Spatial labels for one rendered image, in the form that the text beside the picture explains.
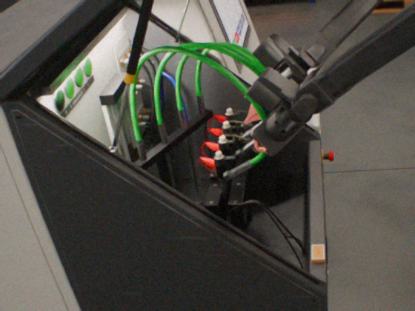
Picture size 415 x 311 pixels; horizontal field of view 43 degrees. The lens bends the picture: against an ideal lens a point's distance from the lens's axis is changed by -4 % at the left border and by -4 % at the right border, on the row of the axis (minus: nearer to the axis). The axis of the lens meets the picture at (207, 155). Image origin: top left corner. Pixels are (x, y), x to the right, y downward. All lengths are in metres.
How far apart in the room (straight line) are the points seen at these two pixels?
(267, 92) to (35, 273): 0.67
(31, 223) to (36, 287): 0.20
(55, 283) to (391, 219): 1.99
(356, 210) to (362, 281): 0.54
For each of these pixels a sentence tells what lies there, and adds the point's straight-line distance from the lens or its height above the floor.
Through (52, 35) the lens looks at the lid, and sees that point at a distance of 0.93.
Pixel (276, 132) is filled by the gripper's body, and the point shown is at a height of 1.28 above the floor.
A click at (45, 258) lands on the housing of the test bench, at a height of 1.06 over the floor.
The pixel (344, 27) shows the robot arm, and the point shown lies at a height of 1.40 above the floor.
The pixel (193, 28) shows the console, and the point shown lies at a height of 1.33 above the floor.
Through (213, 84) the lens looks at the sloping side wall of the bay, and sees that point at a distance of 1.63.
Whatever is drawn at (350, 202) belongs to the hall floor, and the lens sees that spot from 3.01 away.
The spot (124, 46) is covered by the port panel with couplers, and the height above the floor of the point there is 1.33.
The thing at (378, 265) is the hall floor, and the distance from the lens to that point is 2.63.
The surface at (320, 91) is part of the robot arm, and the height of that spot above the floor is 1.39.
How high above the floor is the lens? 1.80
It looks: 30 degrees down
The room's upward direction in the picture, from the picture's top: 10 degrees counter-clockwise
